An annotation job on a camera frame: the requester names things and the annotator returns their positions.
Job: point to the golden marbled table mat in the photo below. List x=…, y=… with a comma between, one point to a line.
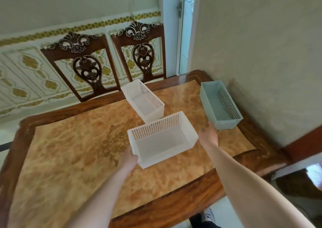
x=75, y=147

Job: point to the large white perforated plastic basket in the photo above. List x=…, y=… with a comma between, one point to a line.
x=161, y=141

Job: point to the person's right fingers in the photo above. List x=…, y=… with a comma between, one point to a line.
x=211, y=125

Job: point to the person's right hand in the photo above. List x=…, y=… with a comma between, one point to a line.
x=208, y=137

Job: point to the dark wooden furniture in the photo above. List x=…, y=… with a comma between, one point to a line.
x=296, y=185

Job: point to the person's left forearm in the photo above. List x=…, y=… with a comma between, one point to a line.
x=100, y=200

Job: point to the person's right forearm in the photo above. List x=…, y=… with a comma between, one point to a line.
x=241, y=185

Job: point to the white door frame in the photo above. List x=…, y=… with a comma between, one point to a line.
x=171, y=34

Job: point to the narrow white perforated plastic basket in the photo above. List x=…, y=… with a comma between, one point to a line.
x=142, y=103

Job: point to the blue perforated plastic basket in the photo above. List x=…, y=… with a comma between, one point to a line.
x=216, y=107

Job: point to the carved dark wooden chair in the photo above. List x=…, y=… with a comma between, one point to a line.
x=143, y=56
x=86, y=67

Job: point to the grey shoe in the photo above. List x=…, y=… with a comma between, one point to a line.
x=208, y=215

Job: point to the person's left hand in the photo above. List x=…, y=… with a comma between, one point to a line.
x=127, y=160

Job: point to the person's left fingers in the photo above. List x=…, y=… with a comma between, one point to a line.
x=134, y=158

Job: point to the black trouser leg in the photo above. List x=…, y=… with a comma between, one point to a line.
x=198, y=221

